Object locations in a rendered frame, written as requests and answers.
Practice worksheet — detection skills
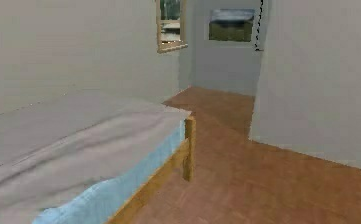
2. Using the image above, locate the wooden bed with grey cover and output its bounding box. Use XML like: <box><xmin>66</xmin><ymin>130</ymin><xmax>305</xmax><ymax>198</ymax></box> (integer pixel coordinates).
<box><xmin>0</xmin><ymin>92</ymin><xmax>197</xmax><ymax>224</ymax></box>

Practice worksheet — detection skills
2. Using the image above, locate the wooden framed window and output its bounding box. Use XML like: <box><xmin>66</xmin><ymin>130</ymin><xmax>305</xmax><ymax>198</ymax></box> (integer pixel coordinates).
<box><xmin>155</xmin><ymin>0</ymin><xmax>189</xmax><ymax>54</ymax></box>

